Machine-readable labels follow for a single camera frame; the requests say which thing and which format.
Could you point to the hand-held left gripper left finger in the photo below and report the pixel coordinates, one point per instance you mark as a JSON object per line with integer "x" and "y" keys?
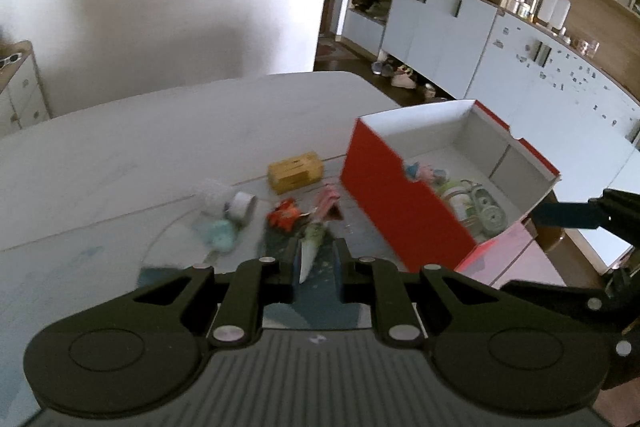
{"x": 287, "y": 262}

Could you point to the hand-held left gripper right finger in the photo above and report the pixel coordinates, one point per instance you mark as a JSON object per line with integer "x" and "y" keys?
{"x": 341, "y": 264}

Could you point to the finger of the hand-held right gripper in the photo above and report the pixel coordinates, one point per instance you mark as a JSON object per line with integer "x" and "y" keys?
{"x": 550, "y": 299}
{"x": 565, "y": 214}

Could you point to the orange packet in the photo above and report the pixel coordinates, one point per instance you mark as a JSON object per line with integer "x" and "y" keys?
{"x": 284, "y": 216}

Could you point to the green white correction tape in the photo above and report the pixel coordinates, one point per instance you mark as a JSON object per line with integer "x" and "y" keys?
{"x": 492, "y": 217}

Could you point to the red cardboard box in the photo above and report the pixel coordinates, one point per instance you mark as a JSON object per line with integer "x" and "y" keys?
{"x": 400, "y": 217}

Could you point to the yellow carton box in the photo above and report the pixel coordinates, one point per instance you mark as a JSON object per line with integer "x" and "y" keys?
{"x": 295, "y": 170}

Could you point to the small glass jar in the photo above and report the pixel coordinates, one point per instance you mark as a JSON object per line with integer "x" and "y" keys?
{"x": 457, "y": 204}

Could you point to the small pink doll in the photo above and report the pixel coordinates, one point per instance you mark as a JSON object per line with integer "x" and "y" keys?
{"x": 419, "y": 172}

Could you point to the pink table mat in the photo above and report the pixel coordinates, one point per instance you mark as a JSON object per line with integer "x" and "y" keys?
{"x": 515, "y": 257}

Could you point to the pink toy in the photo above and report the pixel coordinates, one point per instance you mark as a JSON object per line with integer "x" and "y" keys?
{"x": 327, "y": 202}

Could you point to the silver tape roll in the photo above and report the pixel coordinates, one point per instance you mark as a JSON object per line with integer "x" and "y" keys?
{"x": 240, "y": 207}

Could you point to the teal fuzzy ball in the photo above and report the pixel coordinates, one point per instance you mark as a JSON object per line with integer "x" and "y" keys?
{"x": 220, "y": 234}

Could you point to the clear plastic cup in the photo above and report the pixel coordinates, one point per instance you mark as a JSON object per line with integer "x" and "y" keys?
{"x": 212, "y": 197}

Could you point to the large grey stickered cabinet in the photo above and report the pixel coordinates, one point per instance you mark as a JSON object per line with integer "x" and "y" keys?
{"x": 550, "y": 77}

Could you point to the black white shoe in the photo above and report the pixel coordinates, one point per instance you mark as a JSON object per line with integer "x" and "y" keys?
{"x": 435, "y": 93}

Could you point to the white sneaker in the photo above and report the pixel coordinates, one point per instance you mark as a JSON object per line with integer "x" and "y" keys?
{"x": 404, "y": 79}

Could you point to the grey sneaker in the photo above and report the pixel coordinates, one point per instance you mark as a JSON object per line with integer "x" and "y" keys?
{"x": 382, "y": 68}

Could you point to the white plastic container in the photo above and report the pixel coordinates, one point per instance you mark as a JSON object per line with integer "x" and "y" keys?
{"x": 554, "y": 9}

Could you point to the patterned doormat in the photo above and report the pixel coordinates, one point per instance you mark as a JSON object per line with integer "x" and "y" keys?
{"x": 332, "y": 49}

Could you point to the grey two-door lower cabinet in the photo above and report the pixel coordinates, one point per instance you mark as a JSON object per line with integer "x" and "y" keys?
{"x": 435, "y": 42}

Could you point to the grey shoe bench cabinet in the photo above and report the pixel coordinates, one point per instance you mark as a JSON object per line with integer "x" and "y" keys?
{"x": 362, "y": 32}

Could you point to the pile of dark shoes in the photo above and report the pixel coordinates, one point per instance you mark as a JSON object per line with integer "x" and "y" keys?
{"x": 370, "y": 4}

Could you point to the white wooden sideboard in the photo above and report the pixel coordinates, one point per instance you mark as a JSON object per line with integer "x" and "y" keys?
{"x": 20, "y": 97}

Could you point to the white sunglasses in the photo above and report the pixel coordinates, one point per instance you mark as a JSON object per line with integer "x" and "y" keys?
{"x": 10, "y": 62}

